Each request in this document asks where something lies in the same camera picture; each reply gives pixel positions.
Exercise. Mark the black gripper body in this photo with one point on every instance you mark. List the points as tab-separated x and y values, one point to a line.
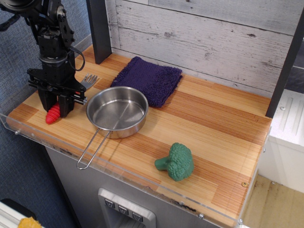
58	73

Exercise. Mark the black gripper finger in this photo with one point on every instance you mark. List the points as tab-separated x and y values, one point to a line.
66	105
48	97

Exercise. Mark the red handled metal fork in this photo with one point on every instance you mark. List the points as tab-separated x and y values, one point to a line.
54	112

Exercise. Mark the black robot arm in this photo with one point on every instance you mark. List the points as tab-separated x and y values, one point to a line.
49	25

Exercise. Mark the yellow black object corner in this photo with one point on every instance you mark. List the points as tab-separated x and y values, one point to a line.
14	215

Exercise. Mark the clear acrylic table guard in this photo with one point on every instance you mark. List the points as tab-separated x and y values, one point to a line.
197	154

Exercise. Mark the stainless steel saucepan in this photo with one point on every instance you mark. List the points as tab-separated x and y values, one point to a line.
117	112

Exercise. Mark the purple folded towel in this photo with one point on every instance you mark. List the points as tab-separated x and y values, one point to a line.
156	82

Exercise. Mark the silver dispenser button panel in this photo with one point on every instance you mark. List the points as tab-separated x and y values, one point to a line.
122	213

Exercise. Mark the green toy broccoli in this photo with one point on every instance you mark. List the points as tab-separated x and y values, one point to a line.
179	163

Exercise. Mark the white toy sink counter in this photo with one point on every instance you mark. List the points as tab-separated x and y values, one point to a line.
287	127

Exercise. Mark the dark left shelf post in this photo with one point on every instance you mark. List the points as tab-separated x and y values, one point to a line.
99	29

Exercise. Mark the dark shelf post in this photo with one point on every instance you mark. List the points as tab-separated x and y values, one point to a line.
287	67
99	29

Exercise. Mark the dark right shelf post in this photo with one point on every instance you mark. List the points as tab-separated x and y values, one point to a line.
287	67

